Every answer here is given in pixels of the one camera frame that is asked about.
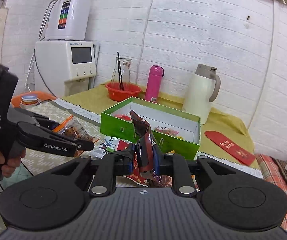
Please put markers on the grey zigzag patterned tablecloth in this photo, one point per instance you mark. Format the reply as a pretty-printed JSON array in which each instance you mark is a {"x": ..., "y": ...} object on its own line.
[{"x": 41, "y": 160}]

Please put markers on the glass carafe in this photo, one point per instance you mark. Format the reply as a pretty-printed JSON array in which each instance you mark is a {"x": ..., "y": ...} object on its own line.
[{"x": 126, "y": 72}]

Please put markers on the white green snack packet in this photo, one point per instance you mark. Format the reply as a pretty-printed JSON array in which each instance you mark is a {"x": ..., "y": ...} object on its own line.
[{"x": 108, "y": 145}]

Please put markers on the orange plastic basin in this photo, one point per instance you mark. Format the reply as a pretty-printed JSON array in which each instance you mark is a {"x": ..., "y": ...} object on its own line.
[{"x": 46, "y": 96}]

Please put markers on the white water ionizer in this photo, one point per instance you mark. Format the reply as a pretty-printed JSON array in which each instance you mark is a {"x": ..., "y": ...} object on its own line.
[{"x": 76, "y": 17}]

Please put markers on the red envelope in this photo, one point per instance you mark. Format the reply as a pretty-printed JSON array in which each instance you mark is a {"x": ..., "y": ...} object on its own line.
[{"x": 230, "y": 147}]

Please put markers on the dark red snack packet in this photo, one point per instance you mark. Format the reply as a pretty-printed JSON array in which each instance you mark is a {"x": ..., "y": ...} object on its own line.
[{"x": 143, "y": 135}]

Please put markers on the orange clear bread packet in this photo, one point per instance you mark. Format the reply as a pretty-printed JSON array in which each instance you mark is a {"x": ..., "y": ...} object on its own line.
[{"x": 71, "y": 130}]

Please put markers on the green cardboard box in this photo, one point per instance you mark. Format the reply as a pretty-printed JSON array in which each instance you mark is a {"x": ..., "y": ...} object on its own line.
[{"x": 113, "y": 127}]

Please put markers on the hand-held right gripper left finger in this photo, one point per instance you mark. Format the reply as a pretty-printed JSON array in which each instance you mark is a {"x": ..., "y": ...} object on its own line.
[{"x": 131, "y": 165}]

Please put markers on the black straw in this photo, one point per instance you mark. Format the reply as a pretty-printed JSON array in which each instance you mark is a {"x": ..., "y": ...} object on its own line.
[{"x": 119, "y": 67}]

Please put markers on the white appliance with screen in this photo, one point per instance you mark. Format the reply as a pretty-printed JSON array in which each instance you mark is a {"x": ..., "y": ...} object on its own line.
[{"x": 53, "y": 62}]

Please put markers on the cream thermal jug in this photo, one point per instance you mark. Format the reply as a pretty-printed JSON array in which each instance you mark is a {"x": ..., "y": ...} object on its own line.
[{"x": 198, "y": 95}]

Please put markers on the large red snack pouch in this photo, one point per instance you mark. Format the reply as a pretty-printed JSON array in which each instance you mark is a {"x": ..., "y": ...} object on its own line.
[{"x": 123, "y": 146}]

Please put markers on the checkered patterned blanket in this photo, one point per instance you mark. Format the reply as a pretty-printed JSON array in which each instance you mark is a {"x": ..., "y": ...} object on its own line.
[{"x": 273, "y": 175}]

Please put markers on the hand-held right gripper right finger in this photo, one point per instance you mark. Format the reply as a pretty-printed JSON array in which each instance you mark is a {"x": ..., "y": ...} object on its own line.
[{"x": 156, "y": 160}]

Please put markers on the orange white snack packet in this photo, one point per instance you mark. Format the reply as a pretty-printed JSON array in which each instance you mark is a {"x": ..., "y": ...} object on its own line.
[{"x": 168, "y": 132}]

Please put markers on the yellow tablecloth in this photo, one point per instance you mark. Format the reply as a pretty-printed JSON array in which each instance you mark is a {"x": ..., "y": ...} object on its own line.
[{"x": 220, "y": 120}]

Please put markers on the jar with blue lid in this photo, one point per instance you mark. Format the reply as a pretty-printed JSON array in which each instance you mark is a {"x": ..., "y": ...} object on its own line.
[{"x": 29, "y": 100}]

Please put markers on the red plastic basket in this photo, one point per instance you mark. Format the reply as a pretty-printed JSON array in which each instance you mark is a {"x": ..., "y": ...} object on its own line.
[{"x": 123, "y": 93}]

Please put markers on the pink thermos bottle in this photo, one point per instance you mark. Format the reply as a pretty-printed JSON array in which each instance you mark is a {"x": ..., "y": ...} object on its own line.
[{"x": 153, "y": 85}]

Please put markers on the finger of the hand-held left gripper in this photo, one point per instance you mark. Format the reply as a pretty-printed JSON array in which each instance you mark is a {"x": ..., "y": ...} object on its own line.
[
  {"x": 87, "y": 147},
  {"x": 48, "y": 124}
]

